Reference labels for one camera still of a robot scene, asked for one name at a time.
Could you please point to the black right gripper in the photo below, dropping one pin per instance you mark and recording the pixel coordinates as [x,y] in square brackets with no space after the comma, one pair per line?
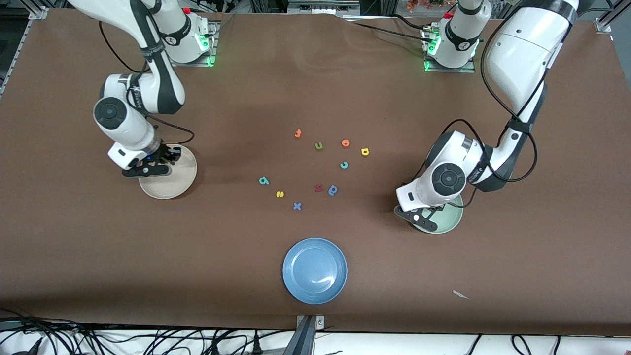
[164,154]

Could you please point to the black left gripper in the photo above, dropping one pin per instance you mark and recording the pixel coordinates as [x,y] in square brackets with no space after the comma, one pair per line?
[439,208]

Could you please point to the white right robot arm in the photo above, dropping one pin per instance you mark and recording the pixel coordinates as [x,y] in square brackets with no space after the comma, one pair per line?
[133,135]

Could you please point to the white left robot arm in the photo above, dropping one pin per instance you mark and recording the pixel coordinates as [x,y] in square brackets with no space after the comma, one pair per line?
[517,49]

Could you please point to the pale green plate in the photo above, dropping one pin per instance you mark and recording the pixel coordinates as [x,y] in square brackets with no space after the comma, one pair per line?
[451,217]

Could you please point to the beige brown plate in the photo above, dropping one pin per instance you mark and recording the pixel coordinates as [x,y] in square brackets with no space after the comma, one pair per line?
[172,186]

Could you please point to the white paper scrap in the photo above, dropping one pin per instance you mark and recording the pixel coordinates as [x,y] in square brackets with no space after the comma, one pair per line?
[461,295]

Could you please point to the blue letter a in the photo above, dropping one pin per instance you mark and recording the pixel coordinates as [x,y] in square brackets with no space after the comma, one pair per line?
[336,189]

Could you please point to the blue plate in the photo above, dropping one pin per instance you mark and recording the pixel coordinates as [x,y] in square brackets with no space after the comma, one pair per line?
[314,271]

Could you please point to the brown table cover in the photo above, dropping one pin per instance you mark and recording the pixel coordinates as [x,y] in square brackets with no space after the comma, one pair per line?
[315,88]

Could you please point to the orange dried plant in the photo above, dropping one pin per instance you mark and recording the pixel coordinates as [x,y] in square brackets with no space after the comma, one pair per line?
[429,4]

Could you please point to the grey metal device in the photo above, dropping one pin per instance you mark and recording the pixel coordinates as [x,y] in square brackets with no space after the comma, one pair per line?
[323,6]

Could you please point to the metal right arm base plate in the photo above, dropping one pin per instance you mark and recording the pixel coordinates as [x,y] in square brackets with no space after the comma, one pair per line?
[197,63]

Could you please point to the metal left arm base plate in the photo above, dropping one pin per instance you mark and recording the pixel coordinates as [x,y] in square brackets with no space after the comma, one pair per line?
[451,70]

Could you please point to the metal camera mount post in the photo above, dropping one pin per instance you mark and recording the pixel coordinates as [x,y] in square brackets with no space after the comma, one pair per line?
[303,340]

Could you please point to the aluminium frame corner bracket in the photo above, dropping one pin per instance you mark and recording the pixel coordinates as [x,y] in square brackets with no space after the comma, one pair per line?
[604,24]
[38,12]

